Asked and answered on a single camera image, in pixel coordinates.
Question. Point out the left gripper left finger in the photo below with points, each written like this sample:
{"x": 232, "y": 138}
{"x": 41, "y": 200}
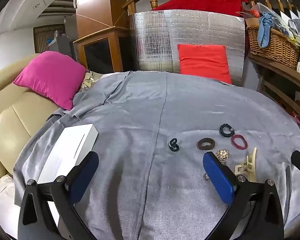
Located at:
{"x": 36, "y": 220}

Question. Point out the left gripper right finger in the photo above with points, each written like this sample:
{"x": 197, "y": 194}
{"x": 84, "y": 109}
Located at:
{"x": 259, "y": 200}

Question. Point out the cream hair claw clip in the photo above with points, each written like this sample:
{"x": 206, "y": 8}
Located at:
{"x": 248, "y": 167}

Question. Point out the gold rhinestone brooch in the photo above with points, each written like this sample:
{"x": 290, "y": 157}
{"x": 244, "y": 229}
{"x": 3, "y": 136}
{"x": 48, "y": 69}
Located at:
{"x": 223, "y": 155}

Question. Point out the black beaded scrunchie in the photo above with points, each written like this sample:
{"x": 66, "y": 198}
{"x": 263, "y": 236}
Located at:
{"x": 226, "y": 130}

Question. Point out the white jewelry tray box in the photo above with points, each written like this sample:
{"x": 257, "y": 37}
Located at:
{"x": 52, "y": 153}

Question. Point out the wooden shelf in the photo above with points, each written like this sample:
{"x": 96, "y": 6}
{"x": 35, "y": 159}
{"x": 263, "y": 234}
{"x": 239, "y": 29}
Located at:
{"x": 279, "y": 83}

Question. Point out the beige leather sofa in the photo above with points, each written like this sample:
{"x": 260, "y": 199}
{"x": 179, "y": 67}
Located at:
{"x": 22, "y": 114}

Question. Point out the wicker basket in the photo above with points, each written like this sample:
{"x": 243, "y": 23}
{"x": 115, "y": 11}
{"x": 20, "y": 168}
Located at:
{"x": 280, "y": 48}

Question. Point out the grey bed blanket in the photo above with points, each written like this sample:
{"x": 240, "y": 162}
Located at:
{"x": 150, "y": 182}

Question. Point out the red cushion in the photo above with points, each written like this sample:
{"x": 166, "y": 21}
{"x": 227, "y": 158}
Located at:
{"x": 205, "y": 61}

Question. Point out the blue cloth in basket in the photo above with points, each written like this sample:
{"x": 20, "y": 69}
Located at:
{"x": 265, "y": 25}

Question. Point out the magenta pillow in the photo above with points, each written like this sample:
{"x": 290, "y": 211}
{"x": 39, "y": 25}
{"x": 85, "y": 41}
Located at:
{"x": 53, "y": 75}

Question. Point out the dark red cloth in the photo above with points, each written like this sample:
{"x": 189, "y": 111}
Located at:
{"x": 227, "y": 7}

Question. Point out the wooden cabinet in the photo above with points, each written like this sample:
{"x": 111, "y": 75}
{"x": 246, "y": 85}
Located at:
{"x": 103, "y": 43}

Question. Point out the silver foil insulation panel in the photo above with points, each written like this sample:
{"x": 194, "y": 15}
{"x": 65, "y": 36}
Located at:
{"x": 156, "y": 35}

